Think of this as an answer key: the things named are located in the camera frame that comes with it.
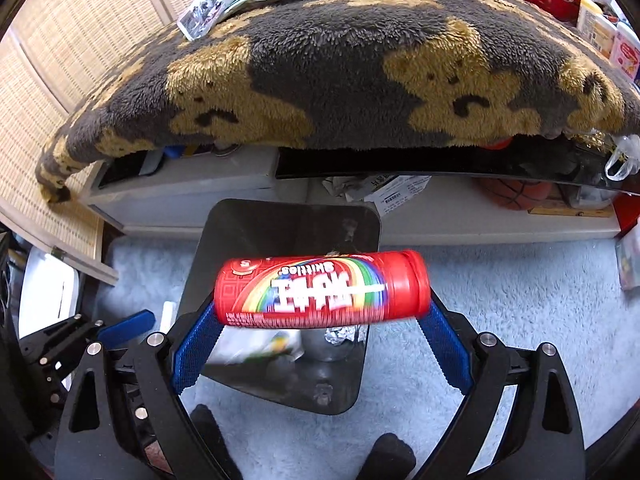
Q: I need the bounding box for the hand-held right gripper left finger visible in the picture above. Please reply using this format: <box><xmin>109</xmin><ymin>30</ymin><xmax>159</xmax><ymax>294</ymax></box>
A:
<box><xmin>54</xmin><ymin>302</ymin><xmax>246</xmax><ymax>480</ymax></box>

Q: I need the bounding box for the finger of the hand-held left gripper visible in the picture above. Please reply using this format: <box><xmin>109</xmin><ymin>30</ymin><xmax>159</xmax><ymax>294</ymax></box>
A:
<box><xmin>75</xmin><ymin>310</ymin><xmax>156</xmax><ymax>356</ymax></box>

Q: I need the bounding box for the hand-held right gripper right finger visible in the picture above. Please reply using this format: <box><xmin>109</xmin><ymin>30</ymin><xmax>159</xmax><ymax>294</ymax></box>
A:
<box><xmin>417</xmin><ymin>302</ymin><xmax>586</xmax><ymax>480</ymax></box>

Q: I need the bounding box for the red candy tube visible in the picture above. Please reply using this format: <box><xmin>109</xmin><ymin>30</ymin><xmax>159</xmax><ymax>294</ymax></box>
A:
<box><xmin>214</xmin><ymin>250</ymin><xmax>432</xmax><ymax>330</ymax></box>

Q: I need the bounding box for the black square trash bin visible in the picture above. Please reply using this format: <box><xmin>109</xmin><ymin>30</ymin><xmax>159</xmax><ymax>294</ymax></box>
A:
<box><xmin>177</xmin><ymin>199</ymin><xmax>383</xmax><ymax>416</ymax></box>

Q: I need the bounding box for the white green crumpled wrapper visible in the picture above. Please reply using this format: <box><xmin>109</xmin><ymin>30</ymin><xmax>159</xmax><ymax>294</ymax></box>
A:
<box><xmin>215</xmin><ymin>330</ymin><xmax>303</xmax><ymax>367</ymax></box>

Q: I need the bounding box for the white plastic box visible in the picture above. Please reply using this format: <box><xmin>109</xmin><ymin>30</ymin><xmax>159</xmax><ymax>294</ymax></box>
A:
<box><xmin>20</xmin><ymin>247</ymin><xmax>82</xmax><ymax>331</ymax></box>

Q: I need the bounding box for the pale fluffy rug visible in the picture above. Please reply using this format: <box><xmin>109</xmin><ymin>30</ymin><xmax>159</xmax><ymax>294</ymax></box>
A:
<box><xmin>95</xmin><ymin>235</ymin><xmax>640</xmax><ymax>480</ymax></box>

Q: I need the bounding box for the person's left foot black sock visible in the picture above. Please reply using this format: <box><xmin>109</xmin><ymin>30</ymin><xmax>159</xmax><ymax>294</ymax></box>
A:
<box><xmin>190</xmin><ymin>404</ymin><xmax>242</xmax><ymax>480</ymax></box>

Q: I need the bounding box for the person's foot black sock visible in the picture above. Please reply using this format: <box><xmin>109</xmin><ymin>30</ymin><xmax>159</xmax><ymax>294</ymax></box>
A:
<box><xmin>357</xmin><ymin>432</ymin><xmax>417</xmax><ymax>480</ymax></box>
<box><xmin>190</xmin><ymin>404</ymin><xmax>242</xmax><ymax>480</ymax></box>

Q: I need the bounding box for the crumpled foil ball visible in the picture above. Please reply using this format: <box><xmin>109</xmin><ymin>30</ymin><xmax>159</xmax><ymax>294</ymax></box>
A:
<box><xmin>325</xmin><ymin>327</ymin><xmax>368</xmax><ymax>346</ymax></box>

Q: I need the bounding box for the person's right foot black sock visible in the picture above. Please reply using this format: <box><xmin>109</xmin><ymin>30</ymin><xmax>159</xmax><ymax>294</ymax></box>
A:
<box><xmin>357</xmin><ymin>432</ymin><xmax>417</xmax><ymax>480</ymax></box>

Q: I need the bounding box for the crumpled printed paper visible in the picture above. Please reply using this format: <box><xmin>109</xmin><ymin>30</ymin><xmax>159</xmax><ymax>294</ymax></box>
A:
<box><xmin>322</xmin><ymin>175</ymin><xmax>431</xmax><ymax>218</ymax></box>

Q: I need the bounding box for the white low table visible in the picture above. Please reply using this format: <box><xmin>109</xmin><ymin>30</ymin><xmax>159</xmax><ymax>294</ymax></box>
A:
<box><xmin>80</xmin><ymin>142</ymin><xmax>631</xmax><ymax>241</ymax></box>

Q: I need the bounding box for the orange basketball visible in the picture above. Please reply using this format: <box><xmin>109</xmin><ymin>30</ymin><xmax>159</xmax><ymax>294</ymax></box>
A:
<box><xmin>477</xmin><ymin>177</ymin><xmax>553</xmax><ymax>211</ymax></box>

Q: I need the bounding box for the wooden board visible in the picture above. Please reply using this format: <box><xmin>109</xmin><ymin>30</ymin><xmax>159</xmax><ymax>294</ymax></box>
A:
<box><xmin>527</xmin><ymin>205</ymin><xmax>616</xmax><ymax>219</ymax></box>

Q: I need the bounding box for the clear plastic packet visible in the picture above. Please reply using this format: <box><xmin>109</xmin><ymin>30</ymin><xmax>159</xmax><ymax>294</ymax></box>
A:
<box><xmin>615</xmin><ymin>235</ymin><xmax>640</xmax><ymax>291</ymax></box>

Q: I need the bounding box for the red box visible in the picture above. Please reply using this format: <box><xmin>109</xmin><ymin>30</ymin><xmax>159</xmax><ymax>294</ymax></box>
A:
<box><xmin>612</xmin><ymin>192</ymin><xmax>640</xmax><ymax>237</ymax></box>

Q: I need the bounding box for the white plastic bag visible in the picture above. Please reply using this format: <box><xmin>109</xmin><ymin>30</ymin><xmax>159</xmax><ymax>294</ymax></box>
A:
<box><xmin>605</xmin><ymin>135</ymin><xmax>640</xmax><ymax>181</ymax></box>

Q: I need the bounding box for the woven bamboo screen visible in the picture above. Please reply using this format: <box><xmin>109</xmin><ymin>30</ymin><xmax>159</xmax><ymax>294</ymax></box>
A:
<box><xmin>0</xmin><ymin>0</ymin><xmax>223</xmax><ymax>286</ymax></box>

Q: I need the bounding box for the bear print fleece blanket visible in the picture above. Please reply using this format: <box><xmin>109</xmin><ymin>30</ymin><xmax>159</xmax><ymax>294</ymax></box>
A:
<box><xmin>35</xmin><ymin>0</ymin><xmax>640</xmax><ymax>204</ymax></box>

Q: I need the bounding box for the silver snack wrapper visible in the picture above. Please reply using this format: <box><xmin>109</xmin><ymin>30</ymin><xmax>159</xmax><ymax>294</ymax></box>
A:
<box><xmin>177</xmin><ymin>0</ymin><xmax>237</xmax><ymax>41</ymax></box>

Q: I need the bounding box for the pink white bottle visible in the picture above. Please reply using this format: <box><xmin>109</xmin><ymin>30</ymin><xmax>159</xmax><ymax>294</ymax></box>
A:
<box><xmin>610</xmin><ymin>22</ymin><xmax>640</xmax><ymax>81</ymax></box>

